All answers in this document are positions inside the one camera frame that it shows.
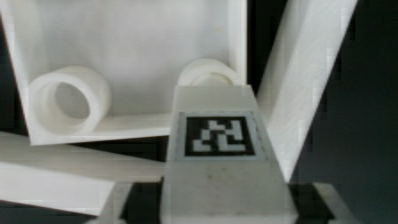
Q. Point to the white chair leg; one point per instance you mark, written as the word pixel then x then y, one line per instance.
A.
pixel 224 187

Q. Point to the white fence bar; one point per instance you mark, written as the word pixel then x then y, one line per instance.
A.
pixel 64 177
pixel 302 57

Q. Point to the white right fence bar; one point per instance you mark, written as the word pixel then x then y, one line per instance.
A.
pixel 302 57

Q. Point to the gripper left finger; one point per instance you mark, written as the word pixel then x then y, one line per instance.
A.
pixel 132 205

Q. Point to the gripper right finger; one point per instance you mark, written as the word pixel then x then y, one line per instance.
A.
pixel 320 205

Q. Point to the white front fence bar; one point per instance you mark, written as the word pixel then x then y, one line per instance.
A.
pixel 64 177

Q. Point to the white chair seat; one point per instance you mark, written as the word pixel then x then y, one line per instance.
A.
pixel 98 52

